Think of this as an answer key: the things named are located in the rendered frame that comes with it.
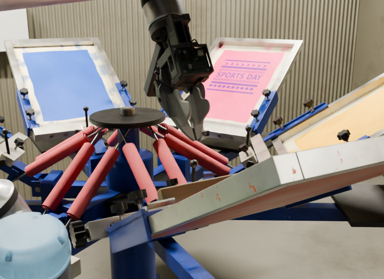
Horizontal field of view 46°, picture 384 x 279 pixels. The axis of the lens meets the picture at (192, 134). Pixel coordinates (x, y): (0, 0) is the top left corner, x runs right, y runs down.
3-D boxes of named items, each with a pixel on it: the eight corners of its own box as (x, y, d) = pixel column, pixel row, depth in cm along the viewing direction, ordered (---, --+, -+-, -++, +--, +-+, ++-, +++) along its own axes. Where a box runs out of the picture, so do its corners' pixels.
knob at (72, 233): (98, 242, 124) (92, 215, 126) (78, 247, 122) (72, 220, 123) (92, 245, 131) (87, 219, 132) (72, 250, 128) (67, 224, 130)
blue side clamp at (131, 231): (169, 235, 99) (162, 204, 101) (148, 241, 97) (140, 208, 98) (130, 249, 125) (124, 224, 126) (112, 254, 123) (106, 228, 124)
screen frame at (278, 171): (534, 128, 83) (524, 108, 84) (280, 184, 56) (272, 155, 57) (283, 206, 151) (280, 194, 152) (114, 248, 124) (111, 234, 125)
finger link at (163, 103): (166, 116, 78) (153, 69, 80) (162, 119, 79) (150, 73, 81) (190, 113, 80) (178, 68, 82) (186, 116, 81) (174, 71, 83)
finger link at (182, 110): (190, 134, 73) (176, 82, 75) (176, 144, 79) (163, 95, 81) (207, 131, 75) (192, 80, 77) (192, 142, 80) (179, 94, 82)
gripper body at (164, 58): (176, 78, 74) (159, 12, 76) (158, 98, 81) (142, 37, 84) (216, 74, 77) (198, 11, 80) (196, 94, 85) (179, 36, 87)
